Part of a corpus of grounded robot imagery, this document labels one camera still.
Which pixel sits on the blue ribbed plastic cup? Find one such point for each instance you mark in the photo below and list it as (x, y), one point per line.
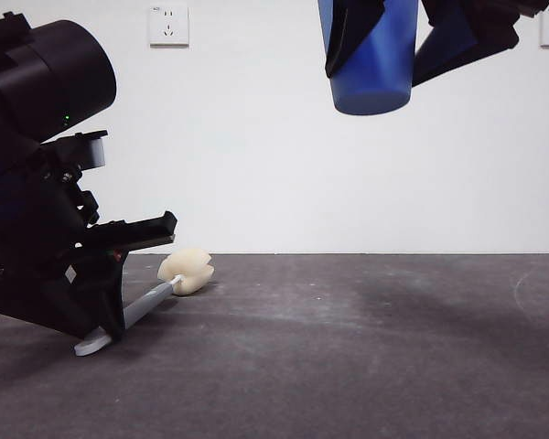
(384, 59)

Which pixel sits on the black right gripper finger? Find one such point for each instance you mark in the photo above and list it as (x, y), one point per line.
(448, 50)
(347, 32)

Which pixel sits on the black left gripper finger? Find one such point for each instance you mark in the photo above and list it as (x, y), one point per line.
(41, 302)
(112, 297)

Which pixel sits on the pale grey left wrist camera box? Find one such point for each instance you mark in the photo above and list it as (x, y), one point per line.
(94, 153)

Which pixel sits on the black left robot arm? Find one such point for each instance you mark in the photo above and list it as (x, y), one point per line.
(50, 73)

